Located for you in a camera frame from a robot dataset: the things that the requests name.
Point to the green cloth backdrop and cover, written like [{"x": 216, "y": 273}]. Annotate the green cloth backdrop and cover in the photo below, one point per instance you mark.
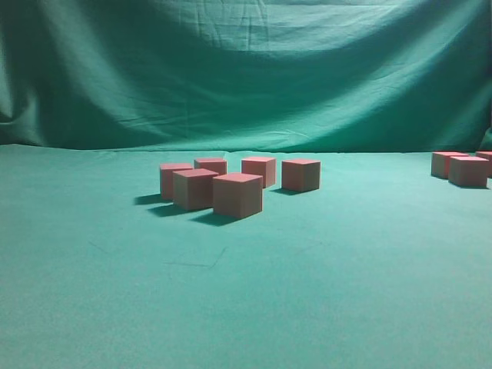
[{"x": 383, "y": 266}]

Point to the placed pink cube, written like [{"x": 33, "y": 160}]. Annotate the placed pink cube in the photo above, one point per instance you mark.
[
  {"x": 218, "y": 165},
  {"x": 193, "y": 189},
  {"x": 263, "y": 166},
  {"x": 300, "y": 175},
  {"x": 166, "y": 171}
]

